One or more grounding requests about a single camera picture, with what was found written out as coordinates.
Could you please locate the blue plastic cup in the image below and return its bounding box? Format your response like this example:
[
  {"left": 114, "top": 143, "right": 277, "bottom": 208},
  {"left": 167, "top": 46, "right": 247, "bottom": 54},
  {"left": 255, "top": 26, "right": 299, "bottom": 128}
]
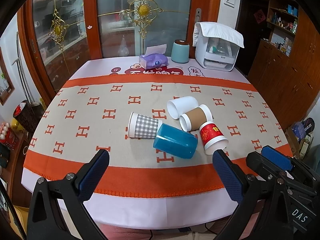
[{"left": 153, "top": 124, "right": 198, "bottom": 159}]

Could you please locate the grey checked paper cup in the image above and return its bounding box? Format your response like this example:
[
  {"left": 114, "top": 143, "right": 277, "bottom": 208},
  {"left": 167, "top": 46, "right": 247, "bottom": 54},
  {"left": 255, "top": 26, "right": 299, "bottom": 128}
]
[{"left": 128, "top": 112, "right": 163, "bottom": 139}]

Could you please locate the red paper cup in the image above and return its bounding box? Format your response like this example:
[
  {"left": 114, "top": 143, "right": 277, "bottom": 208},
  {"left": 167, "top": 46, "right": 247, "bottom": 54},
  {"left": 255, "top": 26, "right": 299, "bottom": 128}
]
[{"left": 200, "top": 121, "right": 228, "bottom": 155}]

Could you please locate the brown sleeve paper cup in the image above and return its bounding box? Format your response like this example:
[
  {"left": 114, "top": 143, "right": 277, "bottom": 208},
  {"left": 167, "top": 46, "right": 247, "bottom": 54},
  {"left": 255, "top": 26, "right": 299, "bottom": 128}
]
[{"left": 179, "top": 104, "right": 213, "bottom": 132}]

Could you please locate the white paper cup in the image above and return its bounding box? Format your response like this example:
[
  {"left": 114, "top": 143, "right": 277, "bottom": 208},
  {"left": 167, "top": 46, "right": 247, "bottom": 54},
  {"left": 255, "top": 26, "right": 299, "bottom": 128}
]
[{"left": 167, "top": 96, "right": 199, "bottom": 120}]

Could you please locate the pink printed tablecloth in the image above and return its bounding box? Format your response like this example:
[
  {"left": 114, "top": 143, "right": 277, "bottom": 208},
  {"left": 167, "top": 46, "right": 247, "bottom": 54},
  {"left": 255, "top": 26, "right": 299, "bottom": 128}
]
[{"left": 21, "top": 56, "right": 250, "bottom": 229}]

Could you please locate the brown wooden cabinet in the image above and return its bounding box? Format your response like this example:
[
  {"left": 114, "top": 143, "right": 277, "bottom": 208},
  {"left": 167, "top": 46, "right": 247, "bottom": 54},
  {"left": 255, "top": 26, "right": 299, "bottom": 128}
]
[{"left": 247, "top": 0, "right": 319, "bottom": 131}]

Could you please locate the white countertop appliance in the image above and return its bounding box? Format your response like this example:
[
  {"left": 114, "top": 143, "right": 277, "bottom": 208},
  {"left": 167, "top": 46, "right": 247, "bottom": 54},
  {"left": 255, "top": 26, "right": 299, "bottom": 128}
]
[{"left": 195, "top": 33, "right": 241, "bottom": 72}]

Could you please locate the white cloth on appliance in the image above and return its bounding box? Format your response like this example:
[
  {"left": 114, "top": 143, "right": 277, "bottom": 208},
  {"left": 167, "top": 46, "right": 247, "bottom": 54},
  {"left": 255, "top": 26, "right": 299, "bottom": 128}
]
[{"left": 193, "top": 22, "right": 244, "bottom": 48}]

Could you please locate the teal canister brown lid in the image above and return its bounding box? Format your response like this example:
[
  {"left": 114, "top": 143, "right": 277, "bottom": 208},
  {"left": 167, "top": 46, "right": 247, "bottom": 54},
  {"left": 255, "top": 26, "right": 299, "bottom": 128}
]
[{"left": 171, "top": 40, "right": 190, "bottom": 63}]

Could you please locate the purple tissue pack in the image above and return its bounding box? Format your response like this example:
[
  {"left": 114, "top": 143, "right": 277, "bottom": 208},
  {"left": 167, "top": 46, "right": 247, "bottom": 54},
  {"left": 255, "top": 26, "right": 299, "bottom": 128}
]
[{"left": 139, "top": 44, "right": 168, "bottom": 70}]

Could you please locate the wooden glass sliding door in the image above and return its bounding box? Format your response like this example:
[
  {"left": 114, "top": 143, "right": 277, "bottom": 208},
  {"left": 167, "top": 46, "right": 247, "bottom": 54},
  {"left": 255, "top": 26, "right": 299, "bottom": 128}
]
[{"left": 17, "top": 0, "right": 220, "bottom": 103}]

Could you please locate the white wall switch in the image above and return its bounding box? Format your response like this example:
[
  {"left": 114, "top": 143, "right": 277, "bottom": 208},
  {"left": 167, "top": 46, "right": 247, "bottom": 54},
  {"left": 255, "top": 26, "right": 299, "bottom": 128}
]
[{"left": 223, "top": 0, "right": 235, "bottom": 8}]

